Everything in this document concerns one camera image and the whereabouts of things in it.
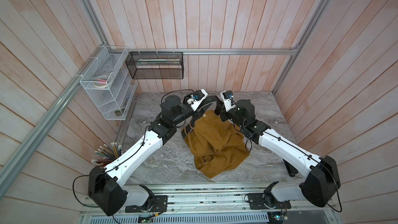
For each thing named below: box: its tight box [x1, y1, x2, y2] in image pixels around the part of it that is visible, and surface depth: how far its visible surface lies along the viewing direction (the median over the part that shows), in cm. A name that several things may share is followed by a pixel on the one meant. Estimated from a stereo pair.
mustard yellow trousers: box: [183, 109, 251, 179], surface depth 82 cm
